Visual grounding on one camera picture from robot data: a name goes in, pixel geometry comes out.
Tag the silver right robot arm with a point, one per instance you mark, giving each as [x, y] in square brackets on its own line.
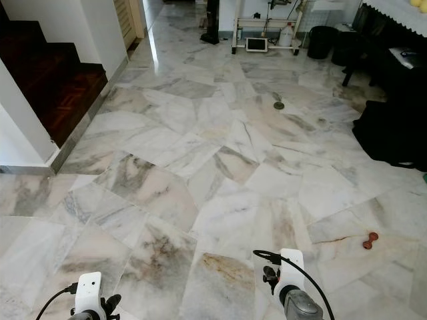
[300, 306]

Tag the small red dumbbell toy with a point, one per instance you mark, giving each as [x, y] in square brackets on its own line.
[370, 240]

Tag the round metal floor drain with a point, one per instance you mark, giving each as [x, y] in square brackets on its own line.
[279, 105]

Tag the large black bag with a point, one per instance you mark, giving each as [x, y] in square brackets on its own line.
[390, 133]

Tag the dark wooden table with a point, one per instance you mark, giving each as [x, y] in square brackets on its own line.
[383, 80]

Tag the dark wooden staircase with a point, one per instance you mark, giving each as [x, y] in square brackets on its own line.
[60, 80]

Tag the white flat scale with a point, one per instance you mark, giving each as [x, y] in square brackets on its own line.
[257, 44]

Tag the black round bin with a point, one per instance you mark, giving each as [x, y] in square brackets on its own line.
[347, 48]
[321, 41]

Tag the white plastic jug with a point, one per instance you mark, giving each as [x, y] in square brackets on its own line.
[286, 35]

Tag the white metal rack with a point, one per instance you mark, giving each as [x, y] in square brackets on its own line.
[267, 23]

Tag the grey flat device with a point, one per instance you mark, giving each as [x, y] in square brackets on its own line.
[410, 56]

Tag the black upright tower appliance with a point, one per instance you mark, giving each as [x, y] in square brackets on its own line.
[211, 23]

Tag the light wooden door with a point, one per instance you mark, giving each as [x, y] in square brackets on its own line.
[128, 16]

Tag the white lace tablecloth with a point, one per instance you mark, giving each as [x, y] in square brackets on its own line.
[397, 13]

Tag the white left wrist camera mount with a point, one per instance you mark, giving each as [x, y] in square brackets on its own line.
[88, 290]

